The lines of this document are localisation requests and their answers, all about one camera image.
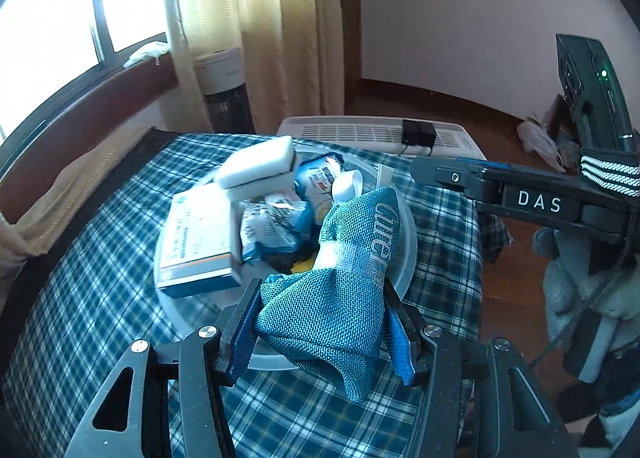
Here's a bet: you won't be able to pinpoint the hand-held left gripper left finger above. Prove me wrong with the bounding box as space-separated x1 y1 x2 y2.
65 278 264 458

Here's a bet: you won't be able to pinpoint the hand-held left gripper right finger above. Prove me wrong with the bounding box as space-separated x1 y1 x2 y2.
382 283 583 458

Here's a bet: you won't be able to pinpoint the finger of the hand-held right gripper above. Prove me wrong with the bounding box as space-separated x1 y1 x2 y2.
452 157 521 172
410 157 502 205

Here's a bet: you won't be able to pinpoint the blue mesh fabric pouch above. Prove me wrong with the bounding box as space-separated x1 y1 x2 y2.
252 187 402 405

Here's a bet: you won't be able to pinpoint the clear plastic bowl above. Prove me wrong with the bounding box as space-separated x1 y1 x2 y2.
152 138 419 372

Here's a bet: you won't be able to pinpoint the person's right hand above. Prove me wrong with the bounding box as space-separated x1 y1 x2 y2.
531 227 640 354

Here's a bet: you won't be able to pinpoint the white plastic bag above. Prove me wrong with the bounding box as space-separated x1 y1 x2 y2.
516 117 569 172

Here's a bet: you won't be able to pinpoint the white air purifier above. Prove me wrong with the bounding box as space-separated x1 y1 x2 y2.
276 115 489 162

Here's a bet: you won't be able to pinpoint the white blue cardboard box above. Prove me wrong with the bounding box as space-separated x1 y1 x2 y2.
156 183 246 300

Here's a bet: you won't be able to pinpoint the white printed plastic packet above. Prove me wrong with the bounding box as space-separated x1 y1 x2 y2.
239 192 307 265

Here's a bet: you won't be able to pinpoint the light blue white packet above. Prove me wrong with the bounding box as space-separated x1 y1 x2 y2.
292 153 347 219

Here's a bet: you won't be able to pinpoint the blue plaid tablecloth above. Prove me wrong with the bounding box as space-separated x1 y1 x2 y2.
5 131 514 458

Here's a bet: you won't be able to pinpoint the white sponge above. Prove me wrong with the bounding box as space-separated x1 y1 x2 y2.
215 135 297 190

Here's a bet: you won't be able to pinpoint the beige folded cloth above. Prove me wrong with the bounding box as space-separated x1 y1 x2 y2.
0 125 169 260

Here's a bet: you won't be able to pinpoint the beige curtain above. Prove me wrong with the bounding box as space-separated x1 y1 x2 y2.
160 0 347 135

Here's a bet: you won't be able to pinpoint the brown wooden window sill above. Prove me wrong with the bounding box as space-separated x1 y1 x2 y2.
0 58 182 225

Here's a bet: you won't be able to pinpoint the white cloth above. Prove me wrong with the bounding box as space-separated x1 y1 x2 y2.
124 41 171 68

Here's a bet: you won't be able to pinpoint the window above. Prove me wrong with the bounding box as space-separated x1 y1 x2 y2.
0 0 169 139

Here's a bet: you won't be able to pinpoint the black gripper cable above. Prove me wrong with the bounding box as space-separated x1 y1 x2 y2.
529 233 632 368

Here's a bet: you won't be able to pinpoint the wooden door frame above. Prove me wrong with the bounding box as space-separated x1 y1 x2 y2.
334 0 364 114

